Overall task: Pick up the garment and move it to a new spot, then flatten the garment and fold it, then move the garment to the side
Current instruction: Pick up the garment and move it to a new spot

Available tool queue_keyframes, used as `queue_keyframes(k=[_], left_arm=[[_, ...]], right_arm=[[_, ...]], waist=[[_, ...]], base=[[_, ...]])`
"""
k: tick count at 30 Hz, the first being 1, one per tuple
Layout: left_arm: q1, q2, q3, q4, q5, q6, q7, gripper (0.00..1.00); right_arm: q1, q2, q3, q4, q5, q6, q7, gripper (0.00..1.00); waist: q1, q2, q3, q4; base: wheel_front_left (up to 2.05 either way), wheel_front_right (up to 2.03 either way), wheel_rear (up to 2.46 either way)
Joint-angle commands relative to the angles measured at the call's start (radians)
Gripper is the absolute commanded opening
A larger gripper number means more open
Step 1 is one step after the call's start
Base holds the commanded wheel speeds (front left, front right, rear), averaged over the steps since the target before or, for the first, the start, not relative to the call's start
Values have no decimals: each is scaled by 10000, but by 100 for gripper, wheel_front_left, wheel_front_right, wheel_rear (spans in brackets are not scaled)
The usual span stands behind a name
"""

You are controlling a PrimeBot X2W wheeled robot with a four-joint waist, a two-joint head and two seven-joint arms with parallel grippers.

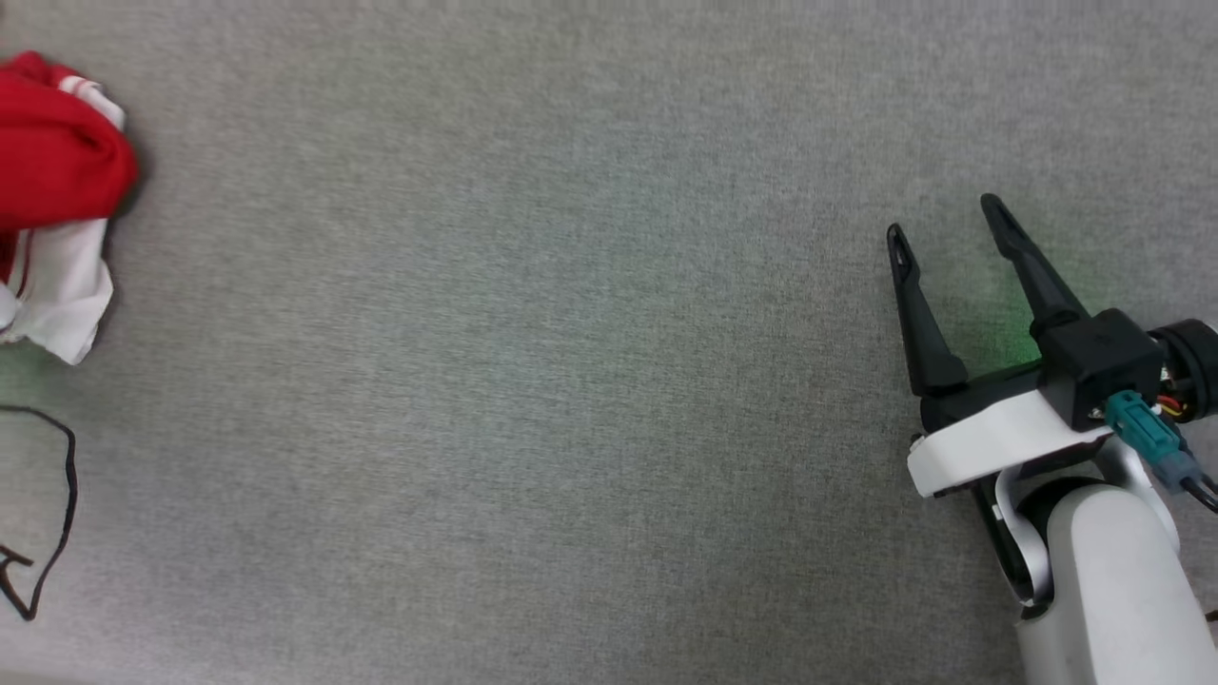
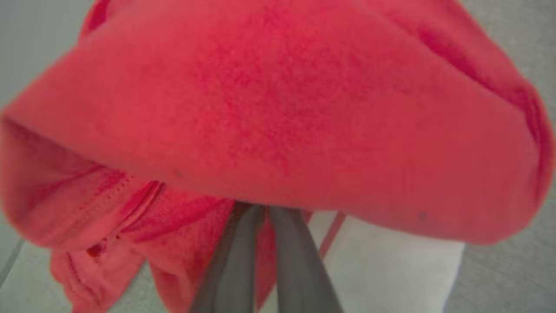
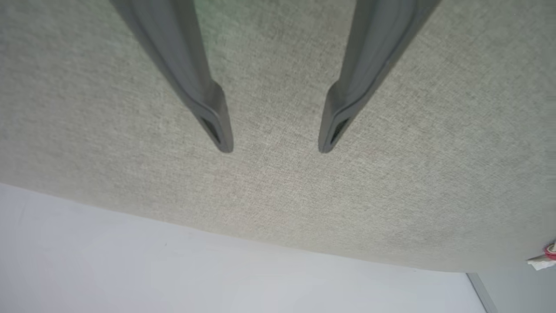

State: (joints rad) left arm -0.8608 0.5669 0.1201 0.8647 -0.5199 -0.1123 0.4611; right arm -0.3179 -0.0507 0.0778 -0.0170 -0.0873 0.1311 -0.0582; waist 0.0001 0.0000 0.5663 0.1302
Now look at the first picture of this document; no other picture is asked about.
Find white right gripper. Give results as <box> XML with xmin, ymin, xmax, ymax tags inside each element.
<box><xmin>886</xmin><ymin>193</ymin><xmax>1114</xmax><ymax>499</ymax></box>

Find red and white jersey garment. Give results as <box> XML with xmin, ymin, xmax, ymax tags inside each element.
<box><xmin>0</xmin><ymin>50</ymin><xmax>142</xmax><ymax>367</ymax></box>

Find grey fabric sofa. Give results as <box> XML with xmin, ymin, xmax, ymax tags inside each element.
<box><xmin>0</xmin><ymin>0</ymin><xmax>1218</xmax><ymax>685</ymax></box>

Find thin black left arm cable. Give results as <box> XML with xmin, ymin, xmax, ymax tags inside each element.
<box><xmin>0</xmin><ymin>404</ymin><xmax>78</xmax><ymax>621</ymax></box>

